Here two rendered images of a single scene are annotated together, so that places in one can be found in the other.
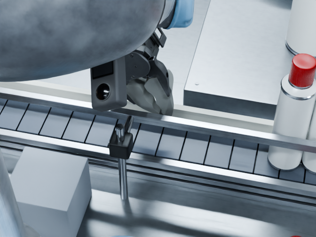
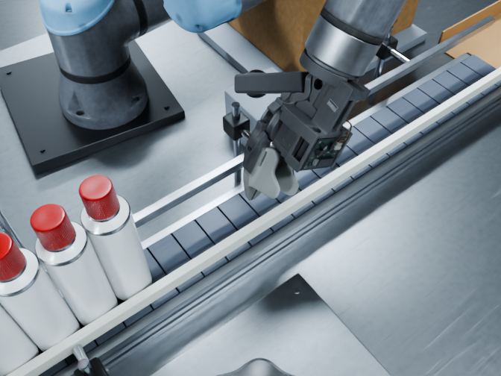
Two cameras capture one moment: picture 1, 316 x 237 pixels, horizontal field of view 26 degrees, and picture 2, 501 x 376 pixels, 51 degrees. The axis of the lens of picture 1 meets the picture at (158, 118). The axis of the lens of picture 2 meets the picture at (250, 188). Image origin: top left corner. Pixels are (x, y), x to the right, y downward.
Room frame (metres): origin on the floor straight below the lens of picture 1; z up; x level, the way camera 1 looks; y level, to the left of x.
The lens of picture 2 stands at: (0.99, -0.34, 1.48)
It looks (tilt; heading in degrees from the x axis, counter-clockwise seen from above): 52 degrees down; 130
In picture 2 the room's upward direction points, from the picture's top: straight up
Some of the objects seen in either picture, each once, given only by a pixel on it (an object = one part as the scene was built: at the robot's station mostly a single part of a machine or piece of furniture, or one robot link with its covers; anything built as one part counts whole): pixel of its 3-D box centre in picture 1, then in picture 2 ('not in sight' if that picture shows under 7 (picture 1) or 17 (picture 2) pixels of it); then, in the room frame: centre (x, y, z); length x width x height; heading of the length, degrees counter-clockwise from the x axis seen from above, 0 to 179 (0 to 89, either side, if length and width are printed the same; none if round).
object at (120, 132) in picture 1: (125, 152); (246, 153); (0.66, 0.05, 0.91); 0.07 x 0.03 x 0.17; 167
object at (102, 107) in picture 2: not in sight; (99, 77); (0.35, 0.03, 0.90); 0.15 x 0.15 x 0.10
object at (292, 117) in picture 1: (293, 113); (116, 242); (0.68, -0.20, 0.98); 0.05 x 0.05 x 0.20
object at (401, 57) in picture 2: not in sight; (389, 73); (0.73, 0.34, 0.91); 0.07 x 0.03 x 0.17; 167
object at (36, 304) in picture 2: not in sight; (31, 297); (0.66, -0.30, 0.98); 0.05 x 0.05 x 0.20
